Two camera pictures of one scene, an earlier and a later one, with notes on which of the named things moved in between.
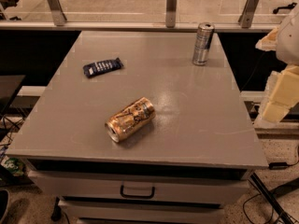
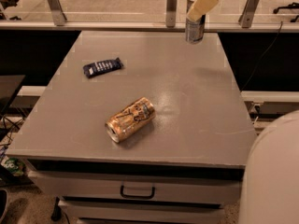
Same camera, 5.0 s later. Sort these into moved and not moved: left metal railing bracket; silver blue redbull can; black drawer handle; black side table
Moved: silver blue redbull can
Not moved: left metal railing bracket; black side table; black drawer handle
